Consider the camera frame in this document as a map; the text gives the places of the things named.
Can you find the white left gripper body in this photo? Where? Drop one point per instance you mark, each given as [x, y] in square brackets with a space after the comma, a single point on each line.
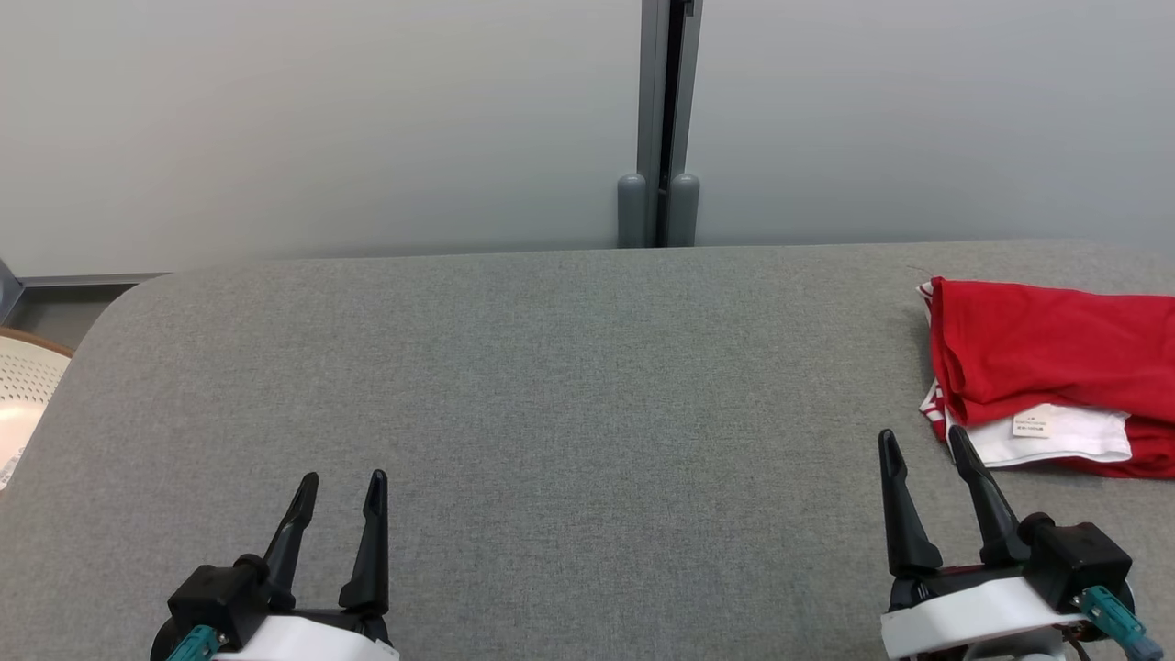
[303, 643]

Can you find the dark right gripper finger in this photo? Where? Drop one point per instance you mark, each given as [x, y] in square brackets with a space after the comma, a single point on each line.
[907, 523]
[991, 514]

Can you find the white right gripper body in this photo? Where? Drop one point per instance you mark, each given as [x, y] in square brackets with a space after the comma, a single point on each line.
[964, 610]

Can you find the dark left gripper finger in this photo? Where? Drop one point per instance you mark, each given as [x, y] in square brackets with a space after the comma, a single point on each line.
[292, 542]
[372, 560]

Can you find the red basketball jersey number 23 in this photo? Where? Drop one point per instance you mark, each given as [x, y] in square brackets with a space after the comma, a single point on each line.
[1037, 340]

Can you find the white perforated laundry basket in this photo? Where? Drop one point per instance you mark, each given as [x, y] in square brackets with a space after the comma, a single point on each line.
[23, 404]

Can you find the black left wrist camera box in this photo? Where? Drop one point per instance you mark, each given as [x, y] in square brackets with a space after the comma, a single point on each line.
[216, 597]

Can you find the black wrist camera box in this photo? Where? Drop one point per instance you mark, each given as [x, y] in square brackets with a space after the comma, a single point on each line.
[1079, 560]
[216, 597]

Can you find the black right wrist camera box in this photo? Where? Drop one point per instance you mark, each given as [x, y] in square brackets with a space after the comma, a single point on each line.
[1079, 560]

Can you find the teal left camera connector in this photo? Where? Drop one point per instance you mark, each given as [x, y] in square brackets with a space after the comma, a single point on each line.
[193, 645]

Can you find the teal camera connector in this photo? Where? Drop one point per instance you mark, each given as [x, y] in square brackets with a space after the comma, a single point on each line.
[193, 645]
[1115, 620]

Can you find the teal right camera connector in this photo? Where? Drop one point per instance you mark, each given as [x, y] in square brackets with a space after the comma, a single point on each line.
[1115, 620]

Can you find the grey partition bottom rail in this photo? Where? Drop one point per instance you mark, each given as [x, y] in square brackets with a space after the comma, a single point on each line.
[92, 279]

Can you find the grey partition frame post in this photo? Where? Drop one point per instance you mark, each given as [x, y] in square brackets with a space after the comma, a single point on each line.
[687, 119]
[647, 119]
[7, 289]

